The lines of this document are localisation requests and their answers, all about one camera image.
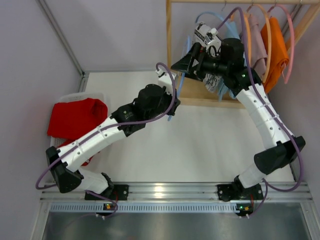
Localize white plastic basket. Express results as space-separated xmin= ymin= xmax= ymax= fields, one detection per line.
xmin=50 ymin=92 xmax=105 ymax=147

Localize aluminium corner post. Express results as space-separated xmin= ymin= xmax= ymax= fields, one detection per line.
xmin=35 ymin=0 xmax=85 ymax=76

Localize red trousers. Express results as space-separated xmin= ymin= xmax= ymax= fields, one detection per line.
xmin=46 ymin=98 xmax=109 ymax=167

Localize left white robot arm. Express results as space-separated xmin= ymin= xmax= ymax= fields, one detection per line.
xmin=46 ymin=84 xmax=180 ymax=198

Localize slotted cable duct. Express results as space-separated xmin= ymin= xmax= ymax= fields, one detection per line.
xmin=50 ymin=202 xmax=252 ymax=214

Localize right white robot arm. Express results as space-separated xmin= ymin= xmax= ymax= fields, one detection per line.
xmin=171 ymin=38 xmax=306 ymax=202

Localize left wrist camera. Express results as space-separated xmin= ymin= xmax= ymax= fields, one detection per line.
xmin=155 ymin=69 xmax=173 ymax=95

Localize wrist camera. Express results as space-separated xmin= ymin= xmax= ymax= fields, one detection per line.
xmin=204 ymin=28 xmax=219 ymax=46
xmin=155 ymin=69 xmax=173 ymax=95

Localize pink hanger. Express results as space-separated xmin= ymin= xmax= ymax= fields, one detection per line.
xmin=268 ymin=2 xmax=295 ymax=84

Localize orange hanger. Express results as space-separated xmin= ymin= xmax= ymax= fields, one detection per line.
xmin=246 ymin=1 xmax=272 ymax=83
xmin=228 ymin=7 xmax=251 ymax=67

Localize wooden clothes rack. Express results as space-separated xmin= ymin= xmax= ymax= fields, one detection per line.
xmin=165 ymin=0 xmax=320 ymax=109

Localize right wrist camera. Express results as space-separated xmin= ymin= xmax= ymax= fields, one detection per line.
xmin=204 ymin=28 xmax=219 ymax=46

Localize aluminium mounting rail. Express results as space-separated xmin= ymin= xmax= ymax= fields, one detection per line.
xmin=40 ymin=182 xmax=313 ymax=203

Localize light blue plastic hanger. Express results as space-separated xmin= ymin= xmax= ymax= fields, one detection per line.
xmin=167 ymin=36 xmax=193 ymax=122

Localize orange trousers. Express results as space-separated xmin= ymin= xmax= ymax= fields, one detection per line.
xmin=263 ymin=17 xmax=289 ymax=94

